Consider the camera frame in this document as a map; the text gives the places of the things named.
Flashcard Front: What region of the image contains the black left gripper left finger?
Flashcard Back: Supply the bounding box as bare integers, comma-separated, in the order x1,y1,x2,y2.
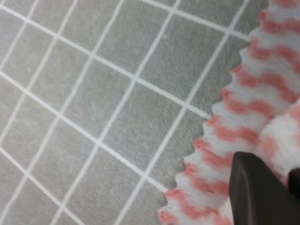
229,152,300,225

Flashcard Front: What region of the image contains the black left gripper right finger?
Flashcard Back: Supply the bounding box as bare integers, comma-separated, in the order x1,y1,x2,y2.
288,168,300,199

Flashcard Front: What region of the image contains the pink white wavy striped towel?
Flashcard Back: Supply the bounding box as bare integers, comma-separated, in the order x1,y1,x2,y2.
158,0,300,225

